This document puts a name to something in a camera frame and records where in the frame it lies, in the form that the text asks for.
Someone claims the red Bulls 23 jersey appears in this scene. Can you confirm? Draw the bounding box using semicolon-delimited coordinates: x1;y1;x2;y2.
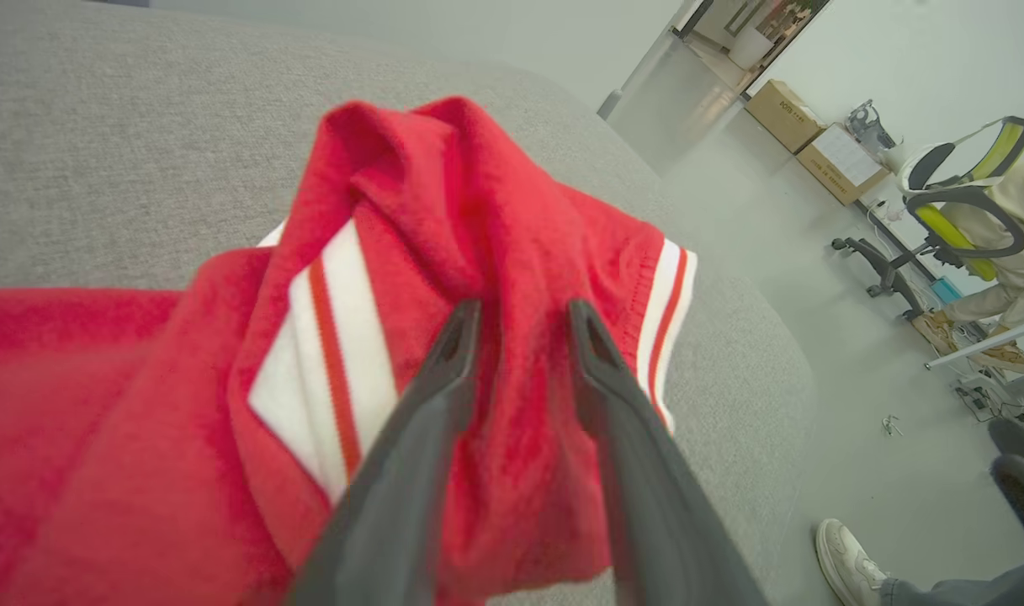
0;95;699;606

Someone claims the white sneaker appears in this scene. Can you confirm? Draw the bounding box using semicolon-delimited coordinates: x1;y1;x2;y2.
814;518;891;606

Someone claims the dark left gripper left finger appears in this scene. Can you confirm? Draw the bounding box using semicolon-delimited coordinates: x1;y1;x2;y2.
286;299;484;606

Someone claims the grey trouser leg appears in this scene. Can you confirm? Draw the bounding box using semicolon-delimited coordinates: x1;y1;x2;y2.
880;560;1024;606

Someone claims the small brown cardboard box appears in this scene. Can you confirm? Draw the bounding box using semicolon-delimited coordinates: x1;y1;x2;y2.
745;79;828;155

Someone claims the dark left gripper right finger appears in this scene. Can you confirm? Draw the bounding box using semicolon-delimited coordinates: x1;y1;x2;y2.
567;299;770;606

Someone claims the black chair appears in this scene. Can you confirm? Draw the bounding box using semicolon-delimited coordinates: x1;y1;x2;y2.
987;417;1024;565

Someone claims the power strip with cables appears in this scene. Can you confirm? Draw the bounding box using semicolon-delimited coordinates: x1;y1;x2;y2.
953;370;1024;422

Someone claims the grey floor machine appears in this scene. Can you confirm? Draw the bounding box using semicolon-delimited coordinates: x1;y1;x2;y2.
844;99;904;154

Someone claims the cardboard box with white label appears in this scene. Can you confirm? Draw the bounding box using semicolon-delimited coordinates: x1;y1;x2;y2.
796;124;893;207

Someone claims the white desk bar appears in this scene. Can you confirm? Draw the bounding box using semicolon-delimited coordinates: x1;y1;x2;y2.
924;316;1024;371

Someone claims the office chair with yellow cushion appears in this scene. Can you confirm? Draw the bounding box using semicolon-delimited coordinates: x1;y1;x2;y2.
831;115;1024;321

